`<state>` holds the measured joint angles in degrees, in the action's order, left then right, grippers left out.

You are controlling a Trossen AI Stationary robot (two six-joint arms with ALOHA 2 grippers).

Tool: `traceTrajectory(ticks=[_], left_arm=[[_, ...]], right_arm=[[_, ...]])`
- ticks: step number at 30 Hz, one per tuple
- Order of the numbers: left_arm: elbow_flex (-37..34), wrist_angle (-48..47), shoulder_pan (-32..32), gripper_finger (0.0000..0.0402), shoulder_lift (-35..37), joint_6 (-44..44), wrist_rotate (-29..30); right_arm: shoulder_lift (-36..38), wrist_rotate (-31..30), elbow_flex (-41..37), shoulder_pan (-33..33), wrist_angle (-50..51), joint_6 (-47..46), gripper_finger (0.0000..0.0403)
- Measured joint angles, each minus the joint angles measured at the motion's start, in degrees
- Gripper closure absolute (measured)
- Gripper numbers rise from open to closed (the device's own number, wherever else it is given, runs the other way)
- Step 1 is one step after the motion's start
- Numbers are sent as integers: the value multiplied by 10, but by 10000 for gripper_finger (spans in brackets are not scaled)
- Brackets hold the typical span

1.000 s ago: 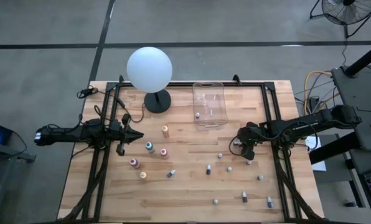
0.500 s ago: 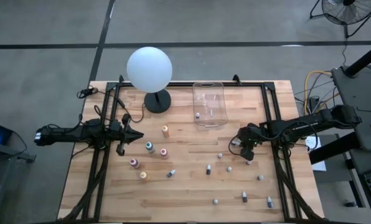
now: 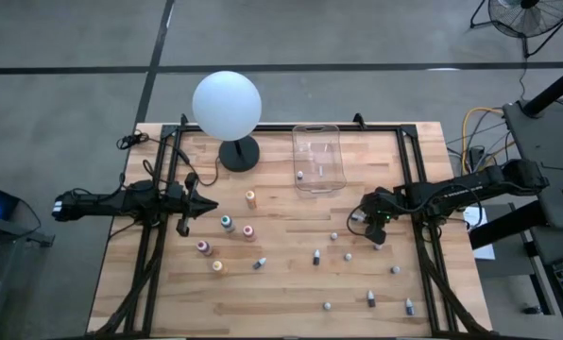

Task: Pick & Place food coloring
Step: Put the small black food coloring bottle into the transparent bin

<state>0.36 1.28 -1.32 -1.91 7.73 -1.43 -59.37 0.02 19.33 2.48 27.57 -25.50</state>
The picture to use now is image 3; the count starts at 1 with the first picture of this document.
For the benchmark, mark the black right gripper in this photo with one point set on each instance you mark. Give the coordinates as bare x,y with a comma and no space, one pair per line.
378,208

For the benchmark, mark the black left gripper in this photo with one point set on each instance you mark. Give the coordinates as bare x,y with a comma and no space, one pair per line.
190,208

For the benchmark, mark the small blue dropper bottle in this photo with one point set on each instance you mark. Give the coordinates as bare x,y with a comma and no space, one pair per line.
409,307

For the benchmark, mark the squeeze bottle coral red cap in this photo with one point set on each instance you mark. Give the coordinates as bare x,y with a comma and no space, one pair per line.
248,231

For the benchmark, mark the squeeze bottle crimson cap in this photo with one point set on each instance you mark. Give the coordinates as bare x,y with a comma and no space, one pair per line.
202,245

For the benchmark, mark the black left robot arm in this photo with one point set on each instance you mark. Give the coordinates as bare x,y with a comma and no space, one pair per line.
102,204

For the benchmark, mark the computer tower blue lights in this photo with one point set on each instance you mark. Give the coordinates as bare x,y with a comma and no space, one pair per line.
3,203

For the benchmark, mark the orange squeeze bottle yellow cap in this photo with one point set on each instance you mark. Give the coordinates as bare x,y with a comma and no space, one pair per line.
250,196

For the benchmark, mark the squeeze bottle green cap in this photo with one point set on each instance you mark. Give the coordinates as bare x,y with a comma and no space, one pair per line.
226,221

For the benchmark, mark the clear plastic bin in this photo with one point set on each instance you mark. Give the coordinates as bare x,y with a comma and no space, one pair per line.
319,141

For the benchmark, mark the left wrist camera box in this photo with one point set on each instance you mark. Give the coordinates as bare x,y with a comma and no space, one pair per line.
175,191

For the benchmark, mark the white globe table lamp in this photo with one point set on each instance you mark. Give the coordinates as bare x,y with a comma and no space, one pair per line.
227,106

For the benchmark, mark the white paper sheet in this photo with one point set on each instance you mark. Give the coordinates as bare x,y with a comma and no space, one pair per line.
472,218
485,252

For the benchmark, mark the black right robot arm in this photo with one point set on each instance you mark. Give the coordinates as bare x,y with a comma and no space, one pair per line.
461,189

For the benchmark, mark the grey workstation cart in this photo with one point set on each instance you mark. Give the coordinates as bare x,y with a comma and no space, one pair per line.
546,141

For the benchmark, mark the black floor fan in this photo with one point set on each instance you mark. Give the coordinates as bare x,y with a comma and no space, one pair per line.
528,4

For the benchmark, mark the black cart pole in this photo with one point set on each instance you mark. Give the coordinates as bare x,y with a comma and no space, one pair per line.
553,90

